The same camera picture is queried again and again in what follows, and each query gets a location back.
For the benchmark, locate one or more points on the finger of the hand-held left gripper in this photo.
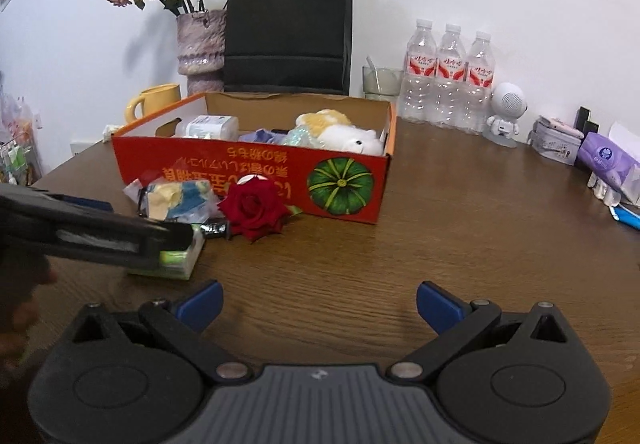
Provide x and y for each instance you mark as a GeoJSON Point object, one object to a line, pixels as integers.
{"type": "Point", "coordinates": [75, 202]}
{"type": "Point", "coordinates": [100, 236]}

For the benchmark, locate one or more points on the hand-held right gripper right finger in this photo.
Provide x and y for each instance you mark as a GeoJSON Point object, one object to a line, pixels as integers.
{"type": "Point", "coordinates": [440, 308]}

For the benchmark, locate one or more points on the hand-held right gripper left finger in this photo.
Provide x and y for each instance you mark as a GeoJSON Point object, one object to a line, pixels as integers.
{"type": "Point", "coordinates": [202, 306]}

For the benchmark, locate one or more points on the green tissue packet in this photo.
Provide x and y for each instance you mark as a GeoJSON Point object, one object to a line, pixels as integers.
{"type": "Point", "coordinates": [175, 264]}

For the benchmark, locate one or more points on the orange cardboard box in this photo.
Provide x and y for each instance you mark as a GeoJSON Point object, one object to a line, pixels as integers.
{"type": "Point", "coordinates": [280, 174]}

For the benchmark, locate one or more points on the person's left hand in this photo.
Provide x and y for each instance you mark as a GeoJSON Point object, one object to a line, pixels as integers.
{"type": "Point", "coordinates": [20, 304]}

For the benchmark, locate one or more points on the small white clip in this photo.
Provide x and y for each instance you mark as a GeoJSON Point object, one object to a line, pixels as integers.
{"type": "Point", "coordinates": [111, 131]}

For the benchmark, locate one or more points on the black candy wrapper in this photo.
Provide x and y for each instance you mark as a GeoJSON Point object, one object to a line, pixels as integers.
{"type": "Point", "coordinates": [212, 228]}

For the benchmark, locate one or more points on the plastic bag with yellow-blue item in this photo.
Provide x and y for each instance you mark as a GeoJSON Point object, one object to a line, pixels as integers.
{"type": "Point", "coordinates": [172, 199]}

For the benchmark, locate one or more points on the hanging plastic bags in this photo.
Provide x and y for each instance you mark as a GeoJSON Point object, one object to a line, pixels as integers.
{"type": "Point", "coordinates": [17, 144]}

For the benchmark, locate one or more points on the red rose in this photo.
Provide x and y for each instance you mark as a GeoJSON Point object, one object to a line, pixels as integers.
{"type": "Point", "coordinates": [252, 209]}

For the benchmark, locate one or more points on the yellow mug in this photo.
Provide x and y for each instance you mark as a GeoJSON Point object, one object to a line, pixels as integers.
{"type": "Point", "coordinates": [157, 99]}

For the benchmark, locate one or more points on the white plastic bottle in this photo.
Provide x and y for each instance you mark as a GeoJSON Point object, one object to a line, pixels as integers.
{"type": "Point", "coordinates": [210, 126]}

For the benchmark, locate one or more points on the purple cloth item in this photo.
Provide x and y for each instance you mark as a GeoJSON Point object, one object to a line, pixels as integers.
{"type": "Point", "coordinates": [262, 136]}

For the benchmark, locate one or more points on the teal glittery item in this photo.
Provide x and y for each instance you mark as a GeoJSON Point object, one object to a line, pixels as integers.
{"type": "Point", "coordinates": [300, 136]}

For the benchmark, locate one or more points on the grey printed tin box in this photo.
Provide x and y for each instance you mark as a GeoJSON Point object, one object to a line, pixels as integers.
{"type": "Point", "coordinates": [555, 146]}

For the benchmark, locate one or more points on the white and yellow plush toy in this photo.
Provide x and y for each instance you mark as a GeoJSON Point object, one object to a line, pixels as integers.
{"type": "Point", "coordinates": [345, 134]}

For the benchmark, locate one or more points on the white small vials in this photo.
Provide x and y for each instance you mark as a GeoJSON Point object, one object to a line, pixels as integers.
{"type": "Point", "coordinates": [602, 189]}

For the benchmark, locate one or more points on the purple ribbed vase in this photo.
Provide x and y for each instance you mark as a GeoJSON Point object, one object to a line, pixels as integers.
{"type": "Point", "coordinates": [200, 44]}

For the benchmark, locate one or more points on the blue flat item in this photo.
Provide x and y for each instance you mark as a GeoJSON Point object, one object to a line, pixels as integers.
{"type": "Point", "coordinates": [627, 216]}

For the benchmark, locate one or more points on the white robot figure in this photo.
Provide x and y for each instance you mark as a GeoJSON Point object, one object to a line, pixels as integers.
{"type": "Point", "coordinates": [506, 106]}

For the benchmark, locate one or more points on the pink case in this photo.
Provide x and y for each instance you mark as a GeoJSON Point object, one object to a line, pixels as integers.
{"type": "Point", "coordinates": [562, 126]}

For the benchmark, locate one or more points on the purple tissue pack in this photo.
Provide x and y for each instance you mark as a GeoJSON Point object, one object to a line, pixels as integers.
{"type": "Point", "coordinates": [612, 164]}

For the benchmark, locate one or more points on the clear glass cup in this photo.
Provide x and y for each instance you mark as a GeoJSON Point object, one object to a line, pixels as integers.
{"type": "Point", "coordinates": [382, 84]}

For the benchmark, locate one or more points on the red label water bottle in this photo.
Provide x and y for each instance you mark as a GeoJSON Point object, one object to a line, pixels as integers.
{"type": "Point", "coordinates": [479, 79]}
{"type": "Point", "coordinates": [420, 69]}
{"type": "Point", "coordinates": [450, 74]}

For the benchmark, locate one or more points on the black small box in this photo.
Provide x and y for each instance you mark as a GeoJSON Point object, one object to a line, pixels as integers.
{"type": "Point", "coordinates": [587, 121]}

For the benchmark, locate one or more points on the white spoon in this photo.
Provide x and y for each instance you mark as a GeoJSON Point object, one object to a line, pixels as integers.
{"type": "Point", "coordinates": [375, 71]}

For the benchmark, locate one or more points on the white paper sheet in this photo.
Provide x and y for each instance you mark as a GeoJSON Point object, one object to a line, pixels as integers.
{"type": "Point", "coordinates": [625, 131]}

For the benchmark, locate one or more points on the black paper bag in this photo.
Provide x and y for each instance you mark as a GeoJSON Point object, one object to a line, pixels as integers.
{"type": "Point", "coordinates": [287, 24]}

